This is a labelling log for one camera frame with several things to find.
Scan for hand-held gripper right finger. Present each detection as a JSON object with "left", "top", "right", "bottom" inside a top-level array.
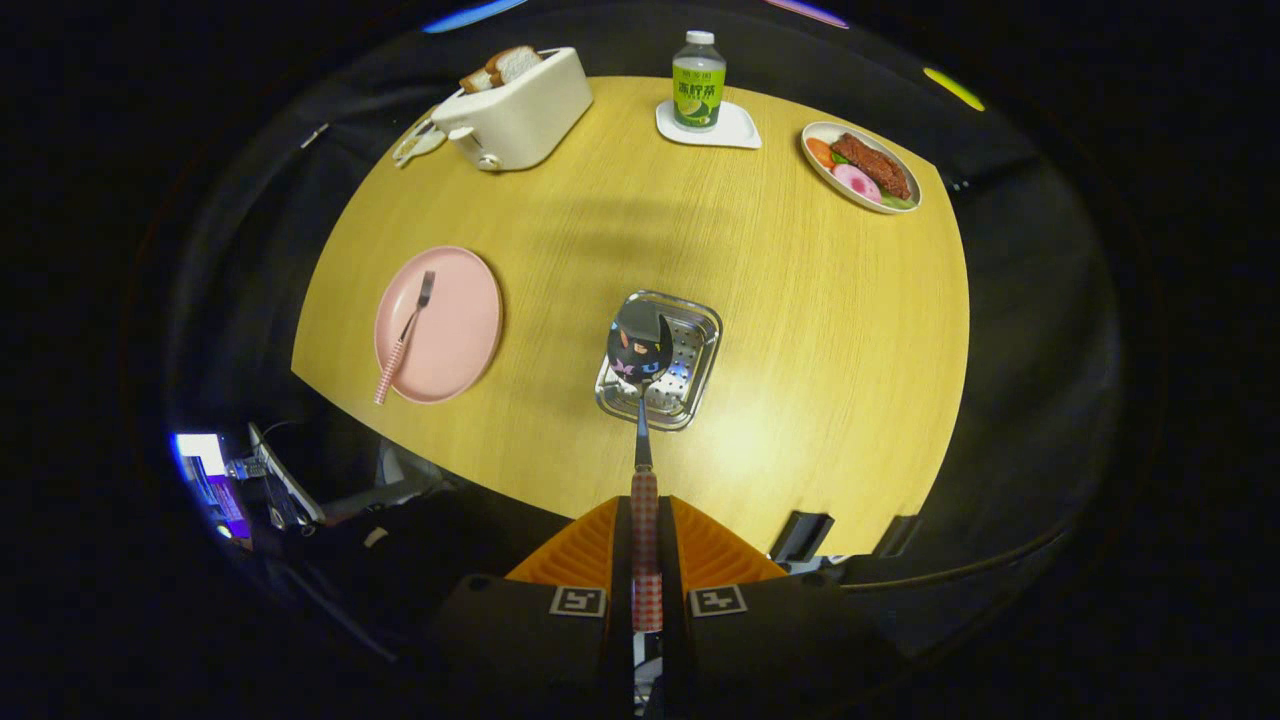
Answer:
[{"left": 658, "top": 495, "right": 903, "bottom": 720}]

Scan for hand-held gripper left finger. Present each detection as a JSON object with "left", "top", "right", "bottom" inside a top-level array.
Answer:
[{"left": 425, "top": 495, "right": 635, "bottom": 720}]

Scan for spoon with checked handle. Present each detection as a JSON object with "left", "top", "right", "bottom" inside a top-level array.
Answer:
[{"left": 606, "top": 312, "right": 674, "bottom": 633}]

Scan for fork with checked handle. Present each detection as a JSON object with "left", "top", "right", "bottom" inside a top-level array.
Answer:
[{"left": 373, "top": 270, "right": 437, "bottom": 406}]

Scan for perforated metal tray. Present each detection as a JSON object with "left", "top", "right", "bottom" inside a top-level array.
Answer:
[{"left": 594, "top": 290, "right": 723, "bottom": 432}]

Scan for pink plate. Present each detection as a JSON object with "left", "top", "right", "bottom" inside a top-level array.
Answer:
[{"left": 373, "top": 246, "right": 503, "bottom": 405}]

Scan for white plate with food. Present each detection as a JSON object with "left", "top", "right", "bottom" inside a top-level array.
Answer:
[{"left": 800, "top": 121, "right": 923, "bottom": 215}]

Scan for lit computer screen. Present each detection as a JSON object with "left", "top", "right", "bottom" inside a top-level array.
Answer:
[{"left": 172, "top": 432, "right": 251, "bottom": 541}]

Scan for white coaster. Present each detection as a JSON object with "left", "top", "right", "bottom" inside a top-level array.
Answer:
[{"left": 655, "top": 98, "right": 763, "bottom": 151}]

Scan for brown meat patty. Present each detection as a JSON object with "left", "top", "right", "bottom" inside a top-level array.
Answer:
[{"left": 830, "top": 133, "right": 913, "bottom": 199}]

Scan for white toaster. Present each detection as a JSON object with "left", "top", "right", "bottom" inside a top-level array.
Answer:
[{"left": 431, "top": 46, "right": 595, "bottom": 173}]

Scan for sectioned white condiment dish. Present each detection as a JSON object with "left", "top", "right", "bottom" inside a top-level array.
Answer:
[{"left": 392, "top": 118, "right": 448, "bottom": 169}]

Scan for green tea bottle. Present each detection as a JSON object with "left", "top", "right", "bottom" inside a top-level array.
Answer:
[{"left": 672, "top": 30, "right": 728, "bottom": 132}]

